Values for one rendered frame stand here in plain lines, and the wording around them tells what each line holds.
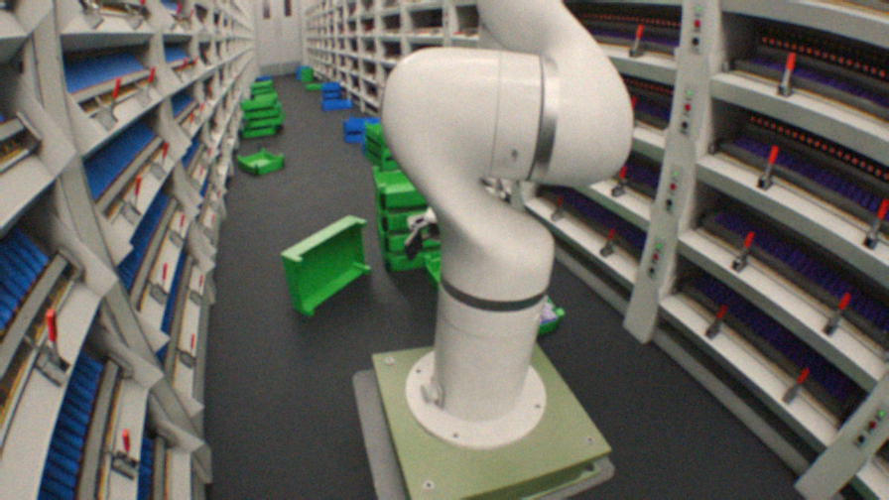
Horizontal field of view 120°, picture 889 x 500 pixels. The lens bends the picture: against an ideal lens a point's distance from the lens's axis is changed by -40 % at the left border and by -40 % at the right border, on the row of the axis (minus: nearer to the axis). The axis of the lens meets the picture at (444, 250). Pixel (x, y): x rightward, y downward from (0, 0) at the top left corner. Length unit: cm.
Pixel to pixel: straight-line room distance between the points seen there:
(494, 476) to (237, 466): 65
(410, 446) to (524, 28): 48
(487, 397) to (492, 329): 10
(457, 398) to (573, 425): 16
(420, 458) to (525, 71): 42
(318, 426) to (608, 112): 88
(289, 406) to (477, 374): 68
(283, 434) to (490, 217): 77
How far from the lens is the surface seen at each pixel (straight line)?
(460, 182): 37
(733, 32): 109
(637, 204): 122
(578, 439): 57
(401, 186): 153
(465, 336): 45
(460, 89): 34
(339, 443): 98
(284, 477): 96
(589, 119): 35
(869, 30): 90
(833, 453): 108
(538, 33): 45
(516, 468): 52
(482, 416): 53
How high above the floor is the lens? 80
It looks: 30 degrees down
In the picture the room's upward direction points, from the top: straight up
